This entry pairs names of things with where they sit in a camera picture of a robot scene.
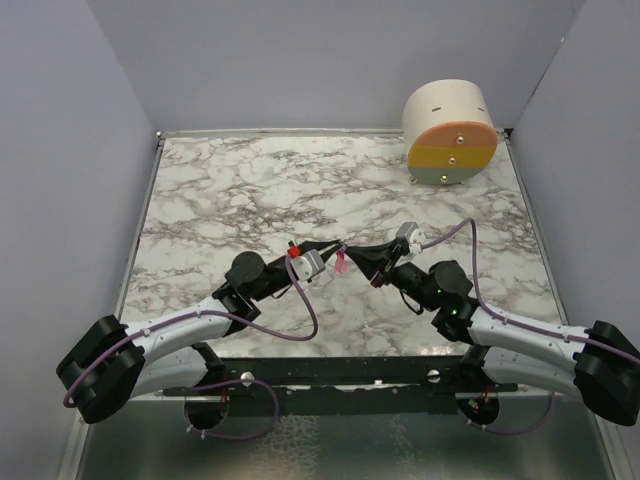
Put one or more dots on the pink tag metal keyring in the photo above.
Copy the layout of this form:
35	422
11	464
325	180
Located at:
341	266

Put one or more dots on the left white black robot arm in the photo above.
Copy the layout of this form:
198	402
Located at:
115	361

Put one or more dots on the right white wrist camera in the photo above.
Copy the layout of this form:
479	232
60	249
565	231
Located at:
411	239

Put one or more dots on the beige cylinder striped key holder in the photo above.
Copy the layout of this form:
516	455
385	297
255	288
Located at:
448	132

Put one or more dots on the aluminium table frame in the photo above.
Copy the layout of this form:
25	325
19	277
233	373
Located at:
238	222

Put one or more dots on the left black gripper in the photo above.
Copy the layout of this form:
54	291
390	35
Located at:
317	245

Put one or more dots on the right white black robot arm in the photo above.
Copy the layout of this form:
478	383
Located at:
598	364

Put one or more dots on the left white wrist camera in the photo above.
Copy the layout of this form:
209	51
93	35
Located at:
303	267

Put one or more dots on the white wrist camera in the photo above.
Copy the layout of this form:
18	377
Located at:
411	239
303	267

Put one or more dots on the black front mounting bar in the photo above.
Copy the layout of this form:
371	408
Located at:
341	385

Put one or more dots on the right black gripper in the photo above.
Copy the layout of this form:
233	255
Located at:
372	260

